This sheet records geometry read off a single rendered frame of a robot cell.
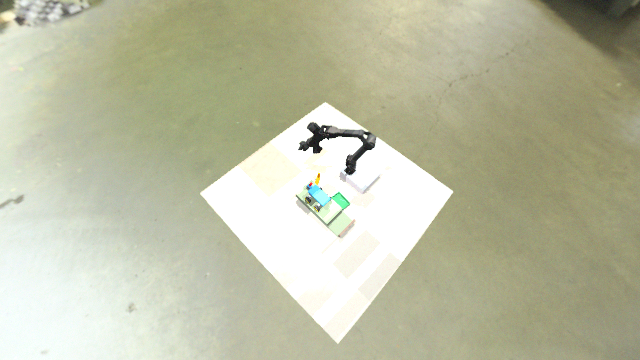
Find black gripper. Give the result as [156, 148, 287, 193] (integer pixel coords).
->
[298, 135, 319, 151]

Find blue trolley with black wheels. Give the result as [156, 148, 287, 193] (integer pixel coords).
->
[305, 185, 332, 212]

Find green tray floor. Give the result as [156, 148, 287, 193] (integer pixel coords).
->
[333, 193, 349, 208]

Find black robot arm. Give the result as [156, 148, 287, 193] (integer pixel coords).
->
[307, 121, 377, 176]

